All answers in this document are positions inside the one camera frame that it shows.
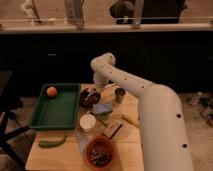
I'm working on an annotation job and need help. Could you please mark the wooden handled brush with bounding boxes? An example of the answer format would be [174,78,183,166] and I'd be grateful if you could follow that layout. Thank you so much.
[103,120,122,138]

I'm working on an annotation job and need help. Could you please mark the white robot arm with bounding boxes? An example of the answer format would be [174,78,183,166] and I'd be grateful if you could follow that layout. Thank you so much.
[90,53,194,171]

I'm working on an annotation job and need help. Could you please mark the dark purple bowl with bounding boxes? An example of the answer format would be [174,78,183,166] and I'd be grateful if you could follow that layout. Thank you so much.
[80,88,101,108]

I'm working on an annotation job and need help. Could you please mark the orange bowl with contents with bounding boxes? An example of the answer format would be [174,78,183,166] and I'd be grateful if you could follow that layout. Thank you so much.
[83,136,115,171]

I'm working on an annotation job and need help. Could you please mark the metal cup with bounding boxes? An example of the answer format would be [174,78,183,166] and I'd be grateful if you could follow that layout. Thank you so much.
[115,88,126,103]

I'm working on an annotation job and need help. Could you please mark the blue sponge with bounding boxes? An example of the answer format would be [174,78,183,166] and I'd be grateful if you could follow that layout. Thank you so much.
[93,103,113,115]

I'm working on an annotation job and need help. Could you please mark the white cup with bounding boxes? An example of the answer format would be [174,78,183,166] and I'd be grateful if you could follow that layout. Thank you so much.
[79,114,96,132]

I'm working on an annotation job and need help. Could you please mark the green plastic tray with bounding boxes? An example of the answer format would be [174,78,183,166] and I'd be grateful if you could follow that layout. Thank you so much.
[29,83,81,130]

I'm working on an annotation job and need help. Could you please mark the orange fruit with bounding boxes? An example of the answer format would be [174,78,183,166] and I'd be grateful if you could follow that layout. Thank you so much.
[46,87,57,97]

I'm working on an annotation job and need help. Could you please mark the clear plastic bag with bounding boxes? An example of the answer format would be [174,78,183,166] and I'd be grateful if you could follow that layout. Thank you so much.
[76,132,89,153]

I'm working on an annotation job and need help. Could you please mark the green pepper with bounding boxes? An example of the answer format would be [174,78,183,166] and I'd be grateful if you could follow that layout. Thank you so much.
[38,136,67,148]

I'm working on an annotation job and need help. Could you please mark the black chair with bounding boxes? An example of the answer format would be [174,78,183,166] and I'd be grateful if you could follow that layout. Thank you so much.
[0,70,30,169]

